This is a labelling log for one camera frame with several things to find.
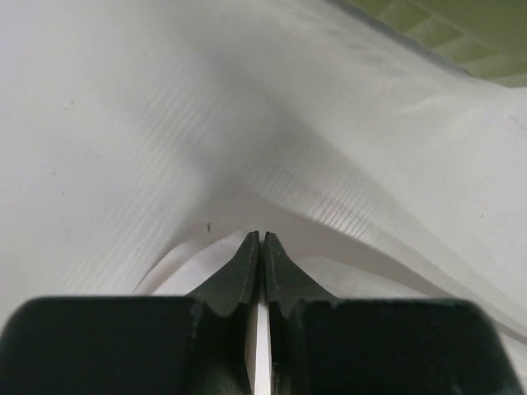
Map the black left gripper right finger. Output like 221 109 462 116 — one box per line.
263 233 517 394

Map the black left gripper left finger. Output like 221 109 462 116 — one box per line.
1 232 259 394

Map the white green-sleeved Charlie Brown shirt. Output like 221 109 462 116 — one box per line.
1 1 526 380

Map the olive green plastic bin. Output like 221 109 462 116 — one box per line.
351 0 526 88

